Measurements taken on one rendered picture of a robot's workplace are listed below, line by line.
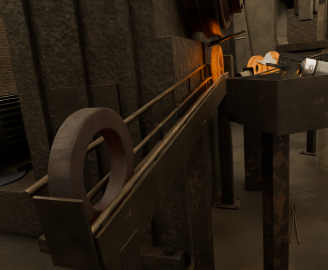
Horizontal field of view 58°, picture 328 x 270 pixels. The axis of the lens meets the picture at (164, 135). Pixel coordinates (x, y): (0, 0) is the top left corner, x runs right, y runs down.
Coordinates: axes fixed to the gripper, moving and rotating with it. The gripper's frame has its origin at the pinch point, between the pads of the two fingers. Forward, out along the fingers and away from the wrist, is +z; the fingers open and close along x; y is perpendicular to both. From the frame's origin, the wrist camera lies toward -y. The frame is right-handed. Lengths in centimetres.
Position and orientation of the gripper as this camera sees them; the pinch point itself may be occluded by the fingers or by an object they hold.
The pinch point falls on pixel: (258, 62)
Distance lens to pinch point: 157.5
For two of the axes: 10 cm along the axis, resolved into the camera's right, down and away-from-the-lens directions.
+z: -9.2, -2.8, 2.6
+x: -3.3, 2.3, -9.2
